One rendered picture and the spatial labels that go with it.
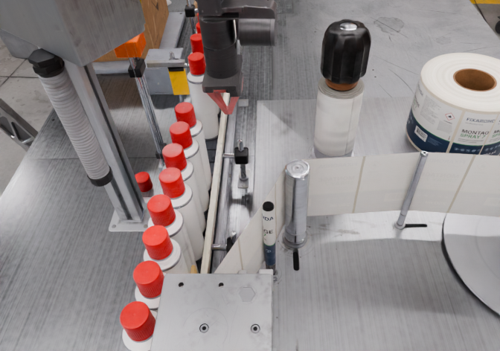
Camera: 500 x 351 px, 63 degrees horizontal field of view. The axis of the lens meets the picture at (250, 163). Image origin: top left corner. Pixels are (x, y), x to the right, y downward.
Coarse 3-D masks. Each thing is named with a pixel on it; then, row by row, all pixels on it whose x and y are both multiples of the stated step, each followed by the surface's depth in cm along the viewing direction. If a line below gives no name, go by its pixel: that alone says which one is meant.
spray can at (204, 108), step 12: (192, 60) 81; (204, 60) 82; (192, 72) 83; (204, 72) 83; (192, 84) 84; (192, 96) 87; (204, 96) 86; (204, 108) 88; (216, 108) 91; (204, 120) 90; (216, 120) 92; (204, 132) 93; (216, 132) 94
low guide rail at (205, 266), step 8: (224, 96) 100; (224, 120) 94; (224, 128) 92; (224, 136) 92; (216, 152) 87; (216, 160) 85; (216, 168) 83; (216, 176) 82; (216, 184) 80; (216, 192) 79; (216, 200) 78; (216, 208) 78; (208, 216) 75; (208, 224) 74; (208, 232) 73; (208, 240) 72; (208, 248) 70; (208, 256) 69; (208, 264) 68; (200, 272) 67; (208, 272) 68
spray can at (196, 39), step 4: (192, 36) 87; (196, 36) 87; (200, 36) 87; (192, 40) 86; (196, 40) 86; (200, 40) 86; (192, 44) 87; (196, 44) 87; (200, 44) 87; (192, 48) 88; (196, 48) 87; (200, 48) 87; (192, 52) 90; (200, 52) 88; (216, 104) 98
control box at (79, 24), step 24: (0, 0) 45; (24, 0) 42; (48, 0) 38; (72, 0) 39; (96, 0) 41; (120, 0) 44; (0, 24) 49; (24, 24) 45; (48, 24) 42; (72, 24) 40; (96, 24) 42; (120, 24) 45; (48, 48) 45; (72, 48) 42; (96, 48) 44
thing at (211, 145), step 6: (216, 138) 95; (210, 144) 94; (216, 144) 94; (210, 150) 92; (216, 150) 92; (210, 156) 91; (210, 162) 90; (222, 162) 90; (210, 192) 84; (216, 216) 79; (216, 222) 79; (204, 234) 77; (204, 240) 76; (198, 264) 72; (210, 270) 71
